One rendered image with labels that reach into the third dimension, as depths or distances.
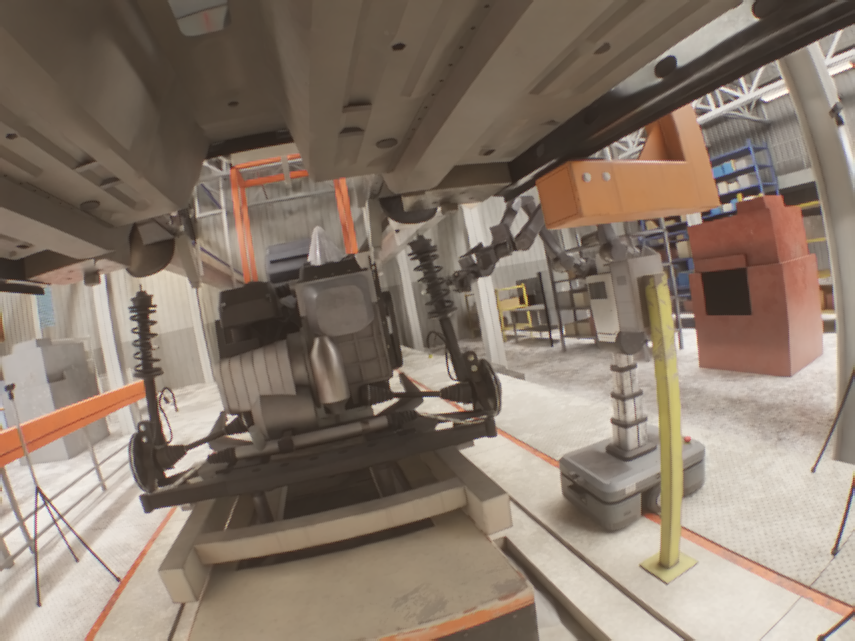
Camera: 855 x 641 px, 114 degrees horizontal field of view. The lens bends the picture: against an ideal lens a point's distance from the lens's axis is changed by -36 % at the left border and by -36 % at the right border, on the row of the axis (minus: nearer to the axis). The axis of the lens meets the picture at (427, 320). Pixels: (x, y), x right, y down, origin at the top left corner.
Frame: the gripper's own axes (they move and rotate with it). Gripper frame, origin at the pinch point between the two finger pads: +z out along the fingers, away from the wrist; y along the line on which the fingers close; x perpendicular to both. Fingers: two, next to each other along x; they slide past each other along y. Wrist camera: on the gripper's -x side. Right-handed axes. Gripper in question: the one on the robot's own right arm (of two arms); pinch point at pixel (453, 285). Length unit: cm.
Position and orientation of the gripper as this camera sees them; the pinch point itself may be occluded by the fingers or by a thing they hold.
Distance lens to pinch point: 185.8
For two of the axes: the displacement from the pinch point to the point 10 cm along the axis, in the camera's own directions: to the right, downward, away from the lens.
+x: 8.3, -0.4, -5.6
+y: -1.9, -9.6, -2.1
